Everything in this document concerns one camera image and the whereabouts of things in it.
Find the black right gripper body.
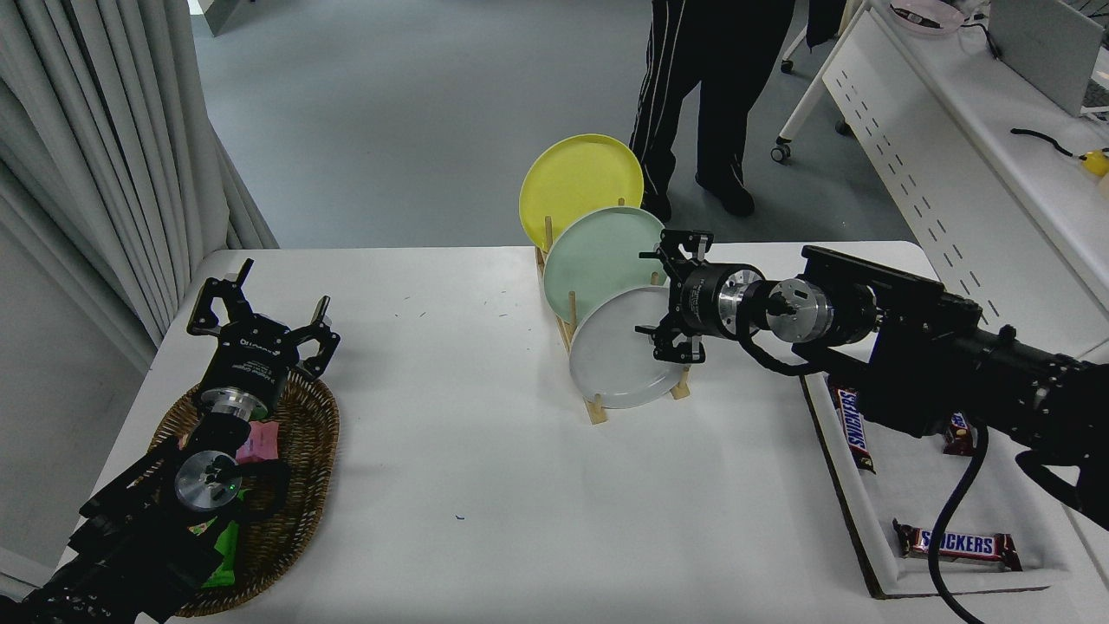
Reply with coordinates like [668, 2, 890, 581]
[671, 263, 729, 337]

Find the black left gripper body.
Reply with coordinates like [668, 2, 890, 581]
[204, 316, 300, 408]

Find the grey plate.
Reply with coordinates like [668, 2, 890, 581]
[568, 286, 694, 410]

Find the pale green plate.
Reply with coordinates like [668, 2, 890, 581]
[542, 206, 673, 326]

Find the wooden plate rack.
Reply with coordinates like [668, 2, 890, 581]
[535, 198, 692, 426]

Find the yellow plate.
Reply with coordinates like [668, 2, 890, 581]
[518, 133, 645, 254]

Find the pink snack packet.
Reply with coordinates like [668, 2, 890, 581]
[236, 420, 280, 465]

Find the brown wicker basket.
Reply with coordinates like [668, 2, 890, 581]
[149, 368, 340, 618]

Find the person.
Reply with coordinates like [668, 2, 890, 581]
[628, 0, 796, 222]

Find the grey curtain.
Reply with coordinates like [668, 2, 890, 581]
[0, 0, 280, 374]

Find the brown Snickers bar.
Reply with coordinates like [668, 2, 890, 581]
[892, 518, 1023, 573]
[830, 380, 876, 474]
[943, 412, 976, 458]

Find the green snack packet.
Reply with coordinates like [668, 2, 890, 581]
[186, 511, 242, 590]

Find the white chair leg with caster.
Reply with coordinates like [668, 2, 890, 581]
[780, 24, 813, 75]

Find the white shallow tray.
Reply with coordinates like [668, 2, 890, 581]
[799, 347, 1080, 601]

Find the black cloth on chair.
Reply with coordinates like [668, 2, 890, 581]
[806, 0, 848, 50]

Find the white desk with casters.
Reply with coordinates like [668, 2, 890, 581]
[771, 0, 1109, 365]

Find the pink bowl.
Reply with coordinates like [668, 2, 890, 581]
[890, 0, 965, 36]

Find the grey laptop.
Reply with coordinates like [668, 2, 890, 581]
[988, 0, 1106, 118]

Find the black cable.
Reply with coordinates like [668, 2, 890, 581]
[1010, 128, 1084, 161]

